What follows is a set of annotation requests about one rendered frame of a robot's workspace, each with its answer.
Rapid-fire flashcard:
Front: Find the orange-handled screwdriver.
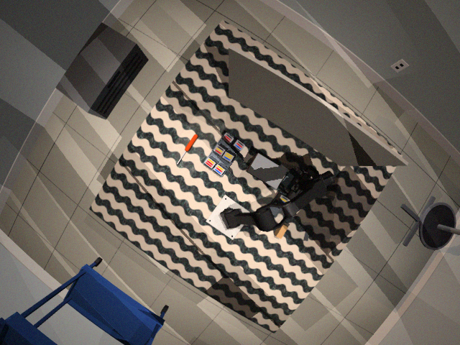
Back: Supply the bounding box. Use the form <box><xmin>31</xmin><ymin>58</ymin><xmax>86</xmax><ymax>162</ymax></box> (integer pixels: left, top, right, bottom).
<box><xmin>177</xmin><ymin>134</ymin><xmax>198</xmax><ymax>164</ymax></box>

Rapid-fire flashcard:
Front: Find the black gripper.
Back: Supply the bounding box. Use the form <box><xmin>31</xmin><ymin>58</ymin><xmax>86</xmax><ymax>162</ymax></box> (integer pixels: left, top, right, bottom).
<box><xmin>286</xmin><ymin>165</ymin><xmax>319</xmax><ymax>200</ymax></box>

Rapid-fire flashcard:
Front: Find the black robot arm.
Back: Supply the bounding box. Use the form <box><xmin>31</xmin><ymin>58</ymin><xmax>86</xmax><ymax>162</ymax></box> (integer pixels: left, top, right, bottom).
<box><xmin>220</xmin><ymin>170</ymin><xmax>336</xmax><ymax>232</ymax></box>

